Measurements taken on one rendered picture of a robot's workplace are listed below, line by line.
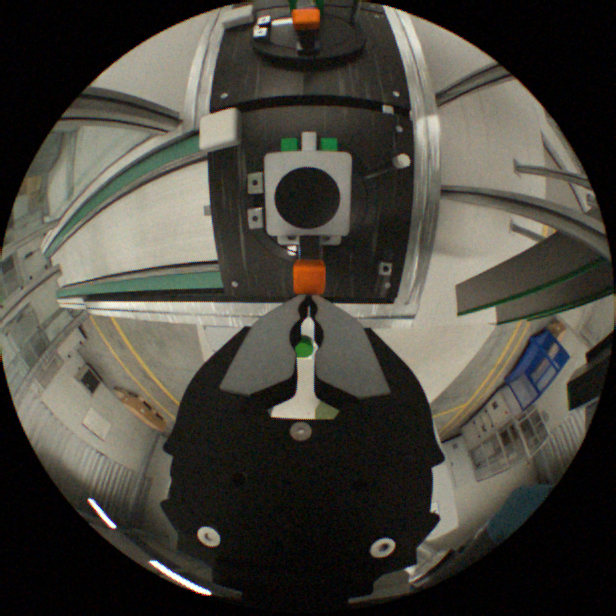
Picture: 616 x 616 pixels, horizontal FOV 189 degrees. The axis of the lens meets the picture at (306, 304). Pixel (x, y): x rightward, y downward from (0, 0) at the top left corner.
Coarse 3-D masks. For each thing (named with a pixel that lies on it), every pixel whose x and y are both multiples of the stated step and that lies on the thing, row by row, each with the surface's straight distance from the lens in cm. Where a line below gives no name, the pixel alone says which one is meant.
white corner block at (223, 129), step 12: (204, 120) 25; (216, 120) 24; (228, 120) 23; (240, 120) 24; (204, 132) 24; (216, 132) 23; (228, 132) 23; (240, 132) 24; (204, 144) 24; (216, 144) 23; (228, 144) 23
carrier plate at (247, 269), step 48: (240, 144) 24; (384, 144) 24; (240, 192) 23; (384, 192) 23; (240, 240) 23; (384, 240) 23; (240, 288) 26; (288, 288) 24; (336, 288) 24; (384, 288) 25
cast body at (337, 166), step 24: (312, 144) 14; (264, 168) 10; (288, 168) 10; (312, 168) 9; (336, 168) 10; (288, 192) 9; (312, 192) 9; (336, 192) 9; (288, 216) 9; (312, 216) 9; (336, 216) 10; (288, 240) 13; (336, 240) 13
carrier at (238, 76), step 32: (288, 0) 33; (320, 0) 33; (224, 32) 40; (256, 32) 31; (288, 32) 32; (320, 32) 31; (352, 32) 33; (384, 32) 38; (224, 64) 33; (256, 64) 30; (288, 64) 28; (320, 64) 28; (352, 64) 29; (384, 64) 31; (224, 96) 28; (256, 96) 26; (288, 96) 26; (320, 96) 26; (352, 96) 26; (384, 96) 27
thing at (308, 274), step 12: (300, 240) 12; (312, 240) 12; (300, 252) 13; (312, 252) 13; (300, 264) 12; (312, 264) 12; (300, 276) 12; (312, 276) 12; (324, 276) 12; (300, 288) 12; (312, 288) 12
